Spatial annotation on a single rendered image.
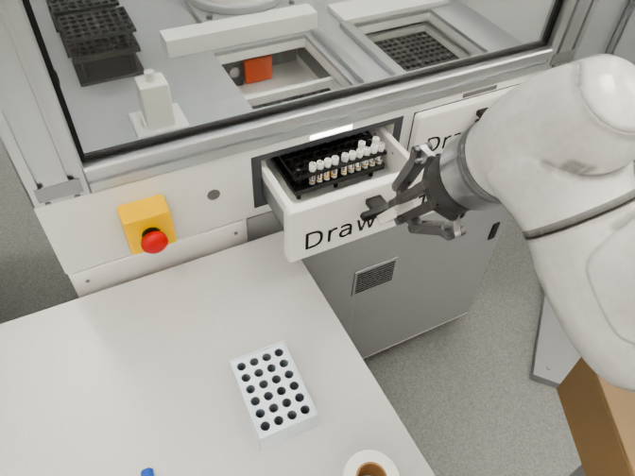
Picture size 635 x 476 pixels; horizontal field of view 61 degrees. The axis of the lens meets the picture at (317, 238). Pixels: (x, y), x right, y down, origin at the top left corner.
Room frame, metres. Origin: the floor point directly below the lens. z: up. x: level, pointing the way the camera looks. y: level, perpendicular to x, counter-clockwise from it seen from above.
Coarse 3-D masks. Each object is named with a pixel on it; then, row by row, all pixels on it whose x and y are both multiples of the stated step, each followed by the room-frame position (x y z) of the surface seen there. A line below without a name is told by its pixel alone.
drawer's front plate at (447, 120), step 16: (480, 96) 0.90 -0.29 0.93; (496, 96) 0.90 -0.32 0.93; (432, 112) 0.84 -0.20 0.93; (448, 112) 0.85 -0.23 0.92; (464, 112) 0.87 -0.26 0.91; (416, 128) 0.82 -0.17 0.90; (432, 128) 0.83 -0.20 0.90; (448, 128) 0.85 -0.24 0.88; (464, 128) 0.87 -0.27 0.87; (416, 144) 0.82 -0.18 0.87; (432, 144) 0.84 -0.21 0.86
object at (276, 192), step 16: (384, 128) 0.83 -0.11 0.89; (400, 144) 0.78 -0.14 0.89; (384, 160) 0.80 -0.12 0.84; (400, 160) 0.76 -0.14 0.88; (272, 176) 0.68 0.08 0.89; (368, 176) 0.76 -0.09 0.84; (384, 176) 0.76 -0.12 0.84; (272, 192) 0.66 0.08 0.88; (288, 192) 0.71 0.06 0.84; (320, 192) 0.71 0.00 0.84; (272, 208) 0.65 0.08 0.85
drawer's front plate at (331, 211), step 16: (336, 192) 0.61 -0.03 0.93; (352, 192) 0.61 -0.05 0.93; (368, 192) 0.62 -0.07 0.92; (384, 192) 0.64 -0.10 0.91; (288, 208) 0.57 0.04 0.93; (304, 208) 0.57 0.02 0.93; (320, 208) 0.58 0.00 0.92; (336, 208) 0.60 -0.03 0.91; (352, 208) 0.61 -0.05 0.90; (368, 208) 0.62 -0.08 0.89; (288, 224) 0.56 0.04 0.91; (304, 224) 0.57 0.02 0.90; (320, 224) 0.58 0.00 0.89; (336, 224) 0.60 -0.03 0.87; (352, 224) 0.61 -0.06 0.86; (384, 224) 0.64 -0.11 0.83; (288, 240) 0.56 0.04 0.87; (304, 240) 0.57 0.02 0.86; (336, 240) 0.60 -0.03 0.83; (352, 240) 0.61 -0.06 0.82; (288, 256) 0.56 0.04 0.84; (304, 256) 0.57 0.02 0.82
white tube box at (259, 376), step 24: (240, 360) 0.39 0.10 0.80; (264, 360) 0.40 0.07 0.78; (288, 360) 0.40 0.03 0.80; (240, 384) 0.35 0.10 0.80; (264, 384) 0.36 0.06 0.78; (288, 384) 0.36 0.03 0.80; (264, 408) 0.32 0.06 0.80; (288, 408) 0.32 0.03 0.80; (312, 408) 0.32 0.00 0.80; (264, 432) 0.29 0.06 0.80; (288, 432) 0.30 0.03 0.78
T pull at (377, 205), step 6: (372, 198) 0.62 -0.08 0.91; (378, 198) 0.62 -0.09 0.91; (366, 204) 0.61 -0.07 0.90; (372, 204) 0.61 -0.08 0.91; (378, 204) 0.61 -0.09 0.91; (384, 204) 0.61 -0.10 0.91; (372, 210) 0.59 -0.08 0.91; (378, 210) 0.59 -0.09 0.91; (384, 210) 0.59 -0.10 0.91; (360, 216) 0.58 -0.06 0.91; (366, 216) 0.58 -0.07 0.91; (372, 216) 0.58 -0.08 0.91
